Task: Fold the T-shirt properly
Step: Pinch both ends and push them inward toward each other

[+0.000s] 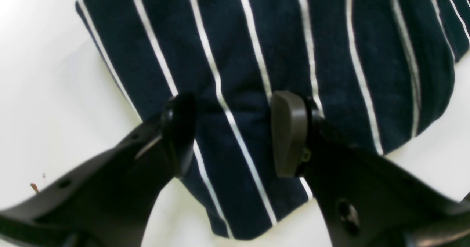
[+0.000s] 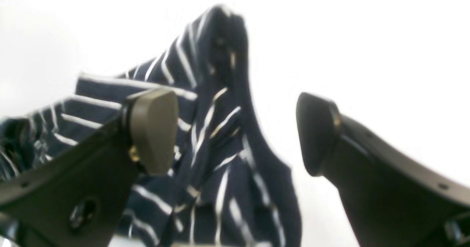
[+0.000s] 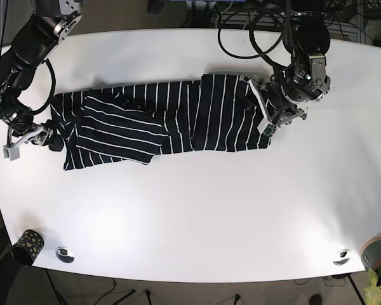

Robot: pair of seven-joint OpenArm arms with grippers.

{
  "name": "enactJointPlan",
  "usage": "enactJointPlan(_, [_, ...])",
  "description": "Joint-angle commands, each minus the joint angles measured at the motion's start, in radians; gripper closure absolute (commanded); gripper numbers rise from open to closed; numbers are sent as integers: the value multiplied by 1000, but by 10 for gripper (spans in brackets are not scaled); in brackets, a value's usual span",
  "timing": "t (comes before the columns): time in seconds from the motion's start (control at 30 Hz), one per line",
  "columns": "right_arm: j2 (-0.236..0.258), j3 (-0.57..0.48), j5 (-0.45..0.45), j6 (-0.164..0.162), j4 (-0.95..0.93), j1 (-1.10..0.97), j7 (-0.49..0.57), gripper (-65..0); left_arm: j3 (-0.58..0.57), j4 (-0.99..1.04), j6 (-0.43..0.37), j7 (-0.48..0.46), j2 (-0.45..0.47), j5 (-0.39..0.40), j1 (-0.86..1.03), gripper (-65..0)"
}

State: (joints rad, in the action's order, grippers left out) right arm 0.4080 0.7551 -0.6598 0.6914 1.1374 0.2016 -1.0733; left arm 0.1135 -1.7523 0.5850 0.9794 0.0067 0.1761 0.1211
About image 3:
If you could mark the grey tape roll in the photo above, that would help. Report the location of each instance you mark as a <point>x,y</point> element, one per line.
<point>370,254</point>

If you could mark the right table cable grommet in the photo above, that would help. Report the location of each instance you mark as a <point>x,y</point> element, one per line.
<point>342,257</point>

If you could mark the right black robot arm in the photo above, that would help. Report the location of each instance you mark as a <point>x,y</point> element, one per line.
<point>48,26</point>

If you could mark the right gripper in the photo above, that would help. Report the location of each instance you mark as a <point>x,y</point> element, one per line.
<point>40,135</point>

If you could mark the table cable grommet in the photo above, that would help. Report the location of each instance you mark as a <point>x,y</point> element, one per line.
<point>64,255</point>
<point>342,257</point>

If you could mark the left table cable grommet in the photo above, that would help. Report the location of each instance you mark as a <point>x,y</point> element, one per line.
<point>64,255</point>

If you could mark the black gold-dotted cup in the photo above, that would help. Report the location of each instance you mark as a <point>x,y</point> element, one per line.
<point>26,250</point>

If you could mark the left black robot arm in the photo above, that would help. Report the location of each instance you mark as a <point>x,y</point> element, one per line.
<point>298,61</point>

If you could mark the green potted plant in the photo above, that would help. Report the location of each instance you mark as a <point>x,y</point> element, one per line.
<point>372,292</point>

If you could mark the navy white-striped T-shirt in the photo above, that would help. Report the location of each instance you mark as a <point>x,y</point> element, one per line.
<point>218,112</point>

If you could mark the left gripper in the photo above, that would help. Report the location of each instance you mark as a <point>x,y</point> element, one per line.
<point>270,109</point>

